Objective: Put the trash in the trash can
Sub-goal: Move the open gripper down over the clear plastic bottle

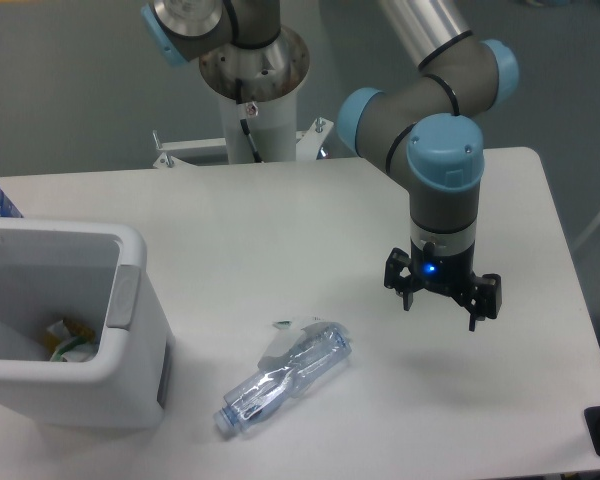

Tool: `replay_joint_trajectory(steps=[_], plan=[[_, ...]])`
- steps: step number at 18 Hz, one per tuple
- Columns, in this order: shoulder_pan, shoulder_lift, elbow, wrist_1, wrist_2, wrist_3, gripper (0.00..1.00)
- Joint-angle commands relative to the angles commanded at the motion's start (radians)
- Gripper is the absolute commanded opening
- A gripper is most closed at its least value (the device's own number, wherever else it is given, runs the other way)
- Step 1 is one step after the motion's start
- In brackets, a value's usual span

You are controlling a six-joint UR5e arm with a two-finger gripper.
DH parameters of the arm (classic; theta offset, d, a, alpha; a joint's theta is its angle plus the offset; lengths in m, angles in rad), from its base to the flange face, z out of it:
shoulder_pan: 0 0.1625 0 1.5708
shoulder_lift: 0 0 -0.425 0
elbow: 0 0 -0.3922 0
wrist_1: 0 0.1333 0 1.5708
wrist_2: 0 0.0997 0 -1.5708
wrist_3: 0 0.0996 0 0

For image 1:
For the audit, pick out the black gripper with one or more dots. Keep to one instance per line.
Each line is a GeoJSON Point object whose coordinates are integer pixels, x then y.
{"type": "Point", "coordinates": [450, 276]}

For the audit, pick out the crushed clear plastic bottle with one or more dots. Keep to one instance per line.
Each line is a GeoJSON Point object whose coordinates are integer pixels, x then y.
{"type": "Point", "coordinates": [263, 393]}

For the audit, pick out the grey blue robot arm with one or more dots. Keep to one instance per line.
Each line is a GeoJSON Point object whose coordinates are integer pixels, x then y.
{"type": "Point", "coordinates": [424, 137]}

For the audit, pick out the trash inside can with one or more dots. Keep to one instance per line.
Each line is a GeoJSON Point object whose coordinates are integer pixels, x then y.
{"type": "Point", "coordinates": [70, 341]}

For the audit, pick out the white trash can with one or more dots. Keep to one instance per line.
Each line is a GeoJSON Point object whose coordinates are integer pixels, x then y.
{"type": "Point", "coordinates": [94, 274]}

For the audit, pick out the white plastic wrapper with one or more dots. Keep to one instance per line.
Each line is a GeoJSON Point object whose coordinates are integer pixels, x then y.
{"type": "Point", "coordinates": [290, 332]}

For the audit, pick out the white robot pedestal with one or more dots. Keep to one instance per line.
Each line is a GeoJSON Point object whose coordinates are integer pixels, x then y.
{"type": "Point", "coordinates": [256, 90]}

